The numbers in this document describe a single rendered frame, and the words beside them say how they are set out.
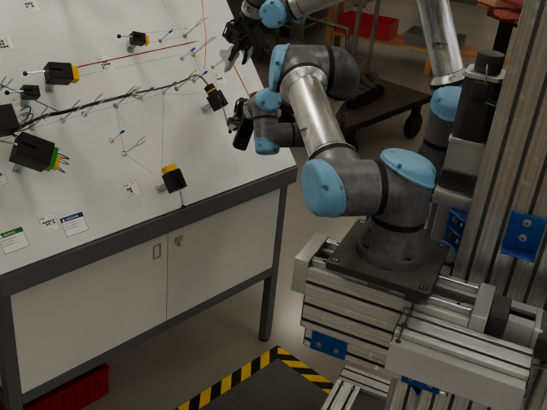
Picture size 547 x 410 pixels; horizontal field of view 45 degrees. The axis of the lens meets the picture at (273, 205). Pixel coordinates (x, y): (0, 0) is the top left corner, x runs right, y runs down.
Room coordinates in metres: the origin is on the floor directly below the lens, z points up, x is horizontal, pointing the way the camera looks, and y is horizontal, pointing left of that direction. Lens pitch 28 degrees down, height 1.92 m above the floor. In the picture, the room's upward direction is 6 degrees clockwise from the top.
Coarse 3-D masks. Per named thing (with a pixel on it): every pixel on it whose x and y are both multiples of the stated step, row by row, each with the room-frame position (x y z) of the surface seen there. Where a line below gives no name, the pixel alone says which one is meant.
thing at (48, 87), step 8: (48, 64) 1.81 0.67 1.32; (56, 64) 1.82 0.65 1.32; (64, 64) 1.84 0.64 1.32; (24, 72) 1.77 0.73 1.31; (32, 72) 1.78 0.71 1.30; (40, 72) 1.79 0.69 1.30; (48, 72) 1.80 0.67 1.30; (56, 72) 1.80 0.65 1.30; (64, 72) 1.82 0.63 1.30; (72, 72) 1.84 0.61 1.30; (48, 80) 1.80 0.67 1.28; (56, 80) 1.80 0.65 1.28; (64, 80) 1.81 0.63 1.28; (72, 80) 1.83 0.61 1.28; (48, 88) 1.86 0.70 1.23
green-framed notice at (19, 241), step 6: (18, 228) 1.52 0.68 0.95; (0, 234) 1.49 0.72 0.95; (6, 234) 1.49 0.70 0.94; (12, 234) 1.50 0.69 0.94; (18, 234) 1.51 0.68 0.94; (24, 234) 1.52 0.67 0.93; (0, 240) 1.47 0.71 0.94; (6, 240) 1.48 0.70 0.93; (12, 240) 1.49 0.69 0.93; (18, 240) 1.50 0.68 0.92; (24, 240) 1.51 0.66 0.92; (6, 246) 1.47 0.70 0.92; (12, 246) 1.48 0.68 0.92; (18, 246) 1.49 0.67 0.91; (24, 246) 1.50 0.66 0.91; (6, 252) 1.46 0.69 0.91; (12, 252) 1.47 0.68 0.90
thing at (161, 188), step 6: (168, 174) 1.82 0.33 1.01; (174, 174) 1.83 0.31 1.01; (180, 174) 1.84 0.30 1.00; (168, 180) 1.82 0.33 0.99; (174, 180) 1.82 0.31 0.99; (180, 180) 1.83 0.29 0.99; (156, 186) 1.87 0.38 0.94; (162, 186) 1.86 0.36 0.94; (168, 186) 1.82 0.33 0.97; (174, 186) 1.80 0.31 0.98; (180, 186) 1.82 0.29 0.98; (168, 192) 1.82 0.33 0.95; (180, 192) 1.82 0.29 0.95
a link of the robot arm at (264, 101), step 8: (256, 96) 1.88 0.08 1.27; (264, 96) 1.86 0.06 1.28; (272, 96) 1.87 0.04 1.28; (280, 96) 1.89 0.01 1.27; (248, 104) 1.93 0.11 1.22; (256, 104) 1.87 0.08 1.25; (264, 104) 1.85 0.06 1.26; (272, 104) 1.86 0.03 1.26; (280, 104) 1.88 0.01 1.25; (256, 112) 1.87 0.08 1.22; (264, 112) 1.86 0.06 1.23; (272, 112) 1.87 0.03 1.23
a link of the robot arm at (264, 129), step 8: (256, 120) 1.86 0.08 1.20; (264, 120) 1.85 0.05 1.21; (272, 120) 1.85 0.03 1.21; (256, 128) 1.84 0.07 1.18; (264, 128) 1.84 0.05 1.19; (272, 128) 1.84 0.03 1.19; (280, 128) 1.85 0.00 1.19; (288, 128) 1.86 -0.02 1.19; (256, 136) 1.83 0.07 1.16; (264, 136) 1.82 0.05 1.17; (272, 136) 1.83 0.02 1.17; (280, 136) 1.83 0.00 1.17; (288, 136) 1.84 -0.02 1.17; (256, 144) 1.82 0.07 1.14; (264, 144) 1.81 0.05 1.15; (272, 144) 1.81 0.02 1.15; (280, 144) 1.84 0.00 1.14; (288, 144) 1.84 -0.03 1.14; (256, 152) 1.83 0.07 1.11; (264, 152) 1.81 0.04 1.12; (272, 152) 1.82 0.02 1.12
